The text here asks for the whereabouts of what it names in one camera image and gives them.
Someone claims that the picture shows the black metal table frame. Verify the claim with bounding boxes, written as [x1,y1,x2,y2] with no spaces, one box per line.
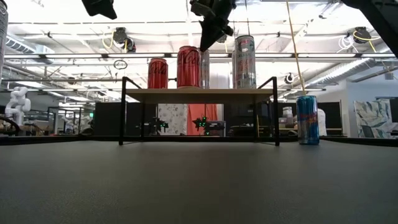
[0,136,398,147]

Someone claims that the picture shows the red panel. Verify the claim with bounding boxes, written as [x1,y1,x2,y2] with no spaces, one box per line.
[186,104,218,136]

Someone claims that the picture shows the person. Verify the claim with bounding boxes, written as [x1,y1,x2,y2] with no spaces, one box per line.
[317,108,328,137]

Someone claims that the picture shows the yellow power cord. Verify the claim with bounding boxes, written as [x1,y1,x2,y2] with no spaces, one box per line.
[285,0,307,96]

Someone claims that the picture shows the black table mat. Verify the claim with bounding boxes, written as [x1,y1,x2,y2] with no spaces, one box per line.
[0,139,398,224]

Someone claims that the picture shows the abstract painted picture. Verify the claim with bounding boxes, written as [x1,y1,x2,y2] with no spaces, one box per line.
[353,99,393,139]

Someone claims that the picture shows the black partition panel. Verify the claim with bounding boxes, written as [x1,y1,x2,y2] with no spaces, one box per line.
[94,102,158,137]
[317,101,343,130]

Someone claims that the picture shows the blue Red Bull can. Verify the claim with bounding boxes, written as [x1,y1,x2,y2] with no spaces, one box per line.
[295,95,320,146]

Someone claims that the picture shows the black robot green lights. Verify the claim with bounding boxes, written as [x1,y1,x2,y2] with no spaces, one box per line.
[192,116,226,137]
[146,118,169,136]

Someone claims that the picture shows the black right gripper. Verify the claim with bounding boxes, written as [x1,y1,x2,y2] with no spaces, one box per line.
[189,0,238,53]

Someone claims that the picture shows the floral patterned panel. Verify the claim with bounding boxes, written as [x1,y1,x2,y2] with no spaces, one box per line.
[157,104,188,136]

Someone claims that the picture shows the black ceiling cable reel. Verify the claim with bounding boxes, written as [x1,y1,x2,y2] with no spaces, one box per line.
[346,26,373,44]
[112,27,137,54]

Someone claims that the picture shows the wooden shelf black metal legs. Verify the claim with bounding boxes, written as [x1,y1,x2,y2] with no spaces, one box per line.
[118,76,280,147]

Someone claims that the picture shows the black overhead cable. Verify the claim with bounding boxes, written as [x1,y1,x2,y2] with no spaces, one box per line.
[244,0,251,37]

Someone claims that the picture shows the white Celsius energy can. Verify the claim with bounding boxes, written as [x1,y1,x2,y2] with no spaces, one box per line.
[233,34,257,90]

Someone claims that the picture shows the red Coca-Cola Zero can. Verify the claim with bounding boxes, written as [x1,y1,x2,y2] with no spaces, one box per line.
[147,57,169,90]
[176,45,201,90]

